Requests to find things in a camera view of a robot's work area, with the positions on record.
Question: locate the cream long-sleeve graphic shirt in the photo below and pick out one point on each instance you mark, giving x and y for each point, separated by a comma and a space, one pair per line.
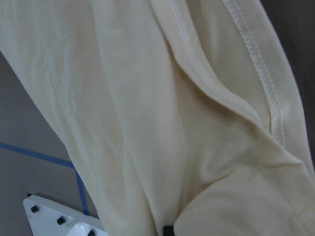
180, 113

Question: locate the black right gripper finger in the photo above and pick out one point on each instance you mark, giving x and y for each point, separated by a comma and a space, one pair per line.
168, 231

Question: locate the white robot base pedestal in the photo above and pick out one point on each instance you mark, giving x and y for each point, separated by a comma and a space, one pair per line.
49, 218

